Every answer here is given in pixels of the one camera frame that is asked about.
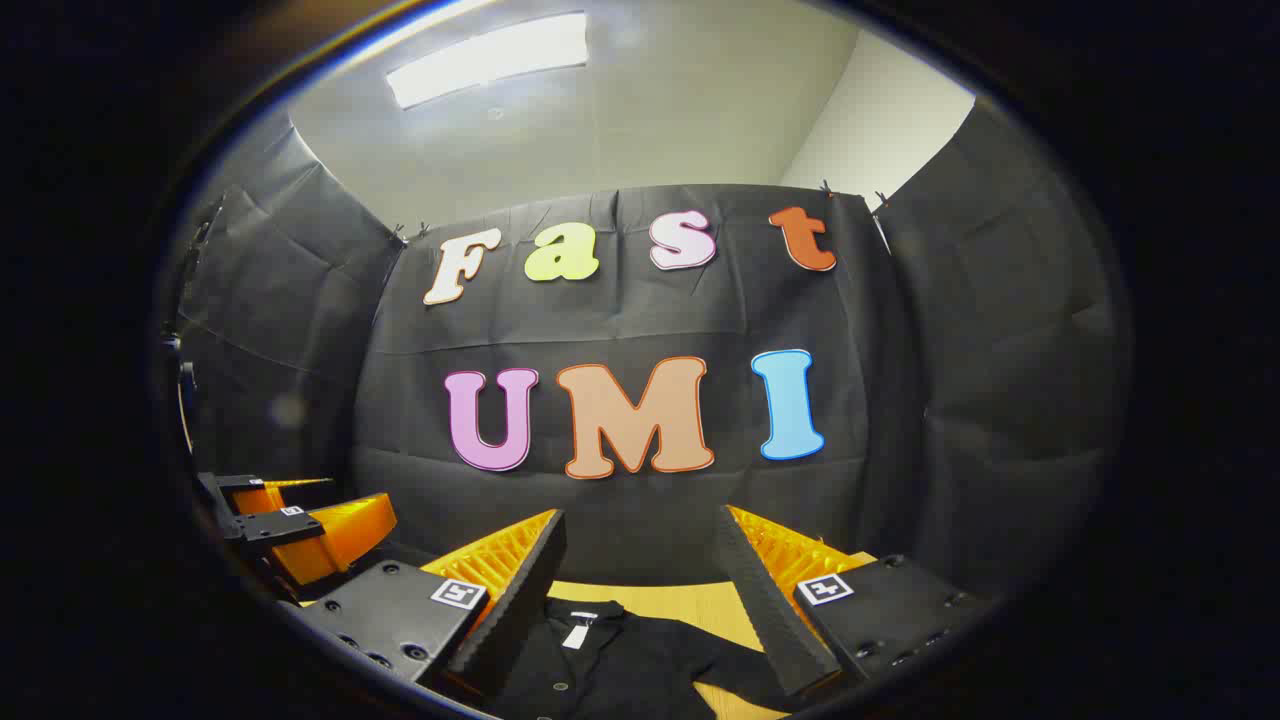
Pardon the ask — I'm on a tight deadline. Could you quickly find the black button shirt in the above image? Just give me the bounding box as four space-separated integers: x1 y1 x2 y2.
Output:
480 597 801 720

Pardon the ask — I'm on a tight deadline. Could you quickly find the black backdrop cloth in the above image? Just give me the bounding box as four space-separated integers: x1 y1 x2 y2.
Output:
165 95 1136 601

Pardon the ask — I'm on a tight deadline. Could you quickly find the ceiling light panel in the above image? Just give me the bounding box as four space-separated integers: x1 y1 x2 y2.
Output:
385 12 591 111

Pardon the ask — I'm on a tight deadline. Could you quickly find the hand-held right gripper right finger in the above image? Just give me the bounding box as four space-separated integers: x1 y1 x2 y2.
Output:
712 504 1001 698

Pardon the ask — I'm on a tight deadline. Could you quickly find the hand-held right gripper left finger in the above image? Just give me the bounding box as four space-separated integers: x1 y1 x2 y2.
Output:
285 508 568 701

